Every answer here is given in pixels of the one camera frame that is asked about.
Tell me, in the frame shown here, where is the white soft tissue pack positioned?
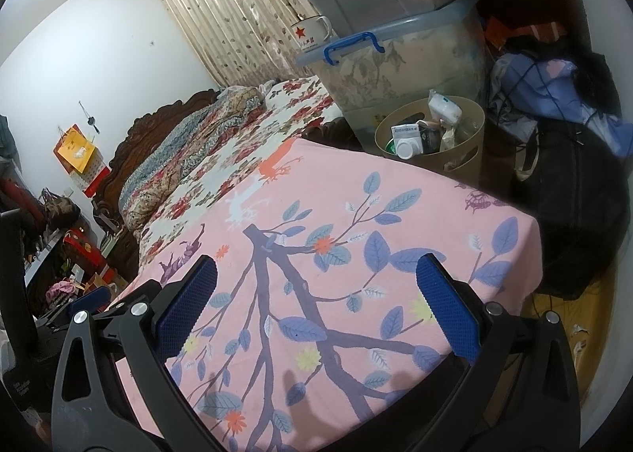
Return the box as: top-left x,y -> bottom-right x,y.
427,88 -> 464,125

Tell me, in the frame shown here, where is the red yellow wall calendar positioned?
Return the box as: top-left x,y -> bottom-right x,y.
53,124 -> 113,199

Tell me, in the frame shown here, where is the red gift bag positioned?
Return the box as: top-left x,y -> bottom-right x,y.
61,228 -> 108,276

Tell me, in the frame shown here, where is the brown patterned handbag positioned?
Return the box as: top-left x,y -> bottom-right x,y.
42,189 -> 83,231

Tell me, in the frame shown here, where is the leaf patterned curtain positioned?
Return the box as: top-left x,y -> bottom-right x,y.
140,0 -> 338,93

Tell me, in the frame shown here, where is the pink leaf printed blanket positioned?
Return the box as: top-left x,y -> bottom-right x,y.
113,136 -> 546,452

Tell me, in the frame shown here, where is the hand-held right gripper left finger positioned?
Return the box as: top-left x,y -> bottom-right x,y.
52,255 -> 219,452

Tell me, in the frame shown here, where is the orange striped cloth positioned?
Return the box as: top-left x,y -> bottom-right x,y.
483,16 -> 570,46

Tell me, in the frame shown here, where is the hanging wall ornament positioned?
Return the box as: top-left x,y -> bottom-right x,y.
78,100 -> 103,135

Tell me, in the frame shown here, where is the white enamel mug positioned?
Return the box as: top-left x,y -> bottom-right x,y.
289,15 -> 332,54

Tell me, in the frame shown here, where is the black bag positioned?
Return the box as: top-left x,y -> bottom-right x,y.
508,125 -> 625,301

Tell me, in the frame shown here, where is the white plastic pill bottle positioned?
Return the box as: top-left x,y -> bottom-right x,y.
394,136 -> 419,160

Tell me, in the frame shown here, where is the carved wooden headboard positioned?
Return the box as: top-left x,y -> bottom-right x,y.
91,88 -> 221,281

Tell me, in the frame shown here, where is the clear storage box blue lid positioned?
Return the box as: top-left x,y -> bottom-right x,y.
296,0 -> 494,147

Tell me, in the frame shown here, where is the beige round waste bin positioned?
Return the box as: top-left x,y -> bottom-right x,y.
374,96 -> 486,187

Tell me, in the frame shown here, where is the shelf with folded clothes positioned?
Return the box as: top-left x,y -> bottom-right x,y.
0,175 -> 96,317

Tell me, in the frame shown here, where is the lavender jacket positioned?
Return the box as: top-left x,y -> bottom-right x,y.
489,51 -> 633,162

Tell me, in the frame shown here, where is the floral bed sheet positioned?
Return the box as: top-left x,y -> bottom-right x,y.
137,76 -> 348,271

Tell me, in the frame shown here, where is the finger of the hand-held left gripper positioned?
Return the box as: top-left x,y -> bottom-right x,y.
34,285 -> 113,335
109,279 -> 164,315

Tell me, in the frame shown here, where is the floral quilt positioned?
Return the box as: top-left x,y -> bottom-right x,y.
118,83 -> 279,231

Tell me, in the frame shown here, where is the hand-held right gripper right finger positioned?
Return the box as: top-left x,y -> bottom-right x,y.
415,252 -> 580,452

